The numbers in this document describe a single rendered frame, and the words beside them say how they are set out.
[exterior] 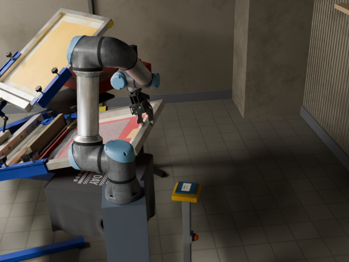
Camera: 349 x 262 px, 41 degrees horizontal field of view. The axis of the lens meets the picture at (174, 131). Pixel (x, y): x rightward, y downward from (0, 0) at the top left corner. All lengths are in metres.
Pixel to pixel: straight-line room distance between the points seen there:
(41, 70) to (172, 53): 2.52
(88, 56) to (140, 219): 0.68
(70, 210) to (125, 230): 0.66
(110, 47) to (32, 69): 1.72
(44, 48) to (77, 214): 1.44
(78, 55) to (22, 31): 3.80
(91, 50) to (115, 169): 0.46
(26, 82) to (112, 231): 1.68
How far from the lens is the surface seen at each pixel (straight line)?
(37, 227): 3.88
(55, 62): 3.35
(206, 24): 5.55
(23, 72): 3.48
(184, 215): 2.47
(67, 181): 2.56
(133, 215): 1.91
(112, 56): 1.76
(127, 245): 2.01
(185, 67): 5.66
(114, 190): 1.88
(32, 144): 2.48
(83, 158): 1.87
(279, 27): 5.12
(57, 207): 2.59
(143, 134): 2.26
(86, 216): 2.55
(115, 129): 2.53
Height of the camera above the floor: 2.30
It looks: 27 degrees down
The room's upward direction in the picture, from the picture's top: 2 degrees counter-clockwise
